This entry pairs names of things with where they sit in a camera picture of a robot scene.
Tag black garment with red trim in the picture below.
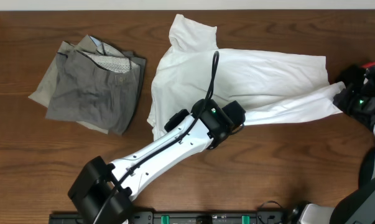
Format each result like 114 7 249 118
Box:
336 62 375 92

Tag grey folded shorts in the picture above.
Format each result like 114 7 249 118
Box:
46 35 146 135

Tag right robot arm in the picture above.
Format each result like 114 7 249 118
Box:
295 83 375 224

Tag white t-shirt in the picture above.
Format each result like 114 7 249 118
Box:
147 14 345 139

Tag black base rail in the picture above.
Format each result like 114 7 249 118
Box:
49 210 300 224

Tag beige folded garment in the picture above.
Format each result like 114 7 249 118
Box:
28 40 109 134

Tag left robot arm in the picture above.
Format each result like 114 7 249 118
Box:
68 100 246 223

